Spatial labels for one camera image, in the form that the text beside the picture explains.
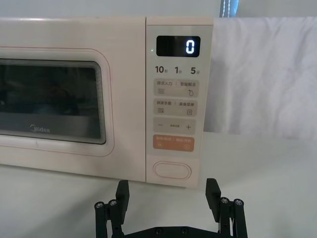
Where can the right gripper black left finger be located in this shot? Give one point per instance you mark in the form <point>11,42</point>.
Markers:
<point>114,218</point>

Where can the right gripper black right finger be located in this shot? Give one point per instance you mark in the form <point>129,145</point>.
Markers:
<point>230,218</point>

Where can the cream microwave oven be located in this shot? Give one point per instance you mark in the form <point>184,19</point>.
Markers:
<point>62,32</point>

